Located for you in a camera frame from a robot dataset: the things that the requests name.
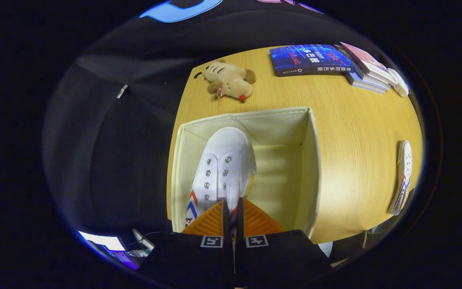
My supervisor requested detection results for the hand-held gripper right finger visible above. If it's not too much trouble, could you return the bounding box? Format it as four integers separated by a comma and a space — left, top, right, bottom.
234, 198, 332, 289

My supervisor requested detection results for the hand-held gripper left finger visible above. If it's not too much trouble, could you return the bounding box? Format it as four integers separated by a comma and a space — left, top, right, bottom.
139, 199, 233, 289

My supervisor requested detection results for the beige fabric storage box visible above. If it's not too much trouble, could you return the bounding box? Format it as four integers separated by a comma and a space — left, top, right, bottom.
166, 106, 322, 244

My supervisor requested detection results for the white canvas shoe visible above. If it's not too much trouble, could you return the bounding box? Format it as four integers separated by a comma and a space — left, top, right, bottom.
186, 127, 257, 229
387, 140, 413, 216

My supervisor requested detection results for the lit computer monitor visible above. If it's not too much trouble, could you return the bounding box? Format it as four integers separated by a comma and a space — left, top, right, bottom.
78, 230, 140, 270

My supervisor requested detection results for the tan striped plush toy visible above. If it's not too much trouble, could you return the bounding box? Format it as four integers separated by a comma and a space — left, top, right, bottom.
204, 60, 256, 103

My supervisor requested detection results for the blue cover book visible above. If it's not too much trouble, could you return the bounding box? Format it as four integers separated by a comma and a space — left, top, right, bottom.
269, 43, 356, 77

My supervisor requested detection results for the blue edged book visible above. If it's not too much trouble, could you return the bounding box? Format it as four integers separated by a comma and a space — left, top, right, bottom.
345, 71, 388, 95

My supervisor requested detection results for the pink cover book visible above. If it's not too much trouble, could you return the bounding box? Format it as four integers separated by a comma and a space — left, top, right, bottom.
339, 42, 398, 87

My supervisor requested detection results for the white plush toy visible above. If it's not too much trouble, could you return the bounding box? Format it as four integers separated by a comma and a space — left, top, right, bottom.
387, 67, 409, 98

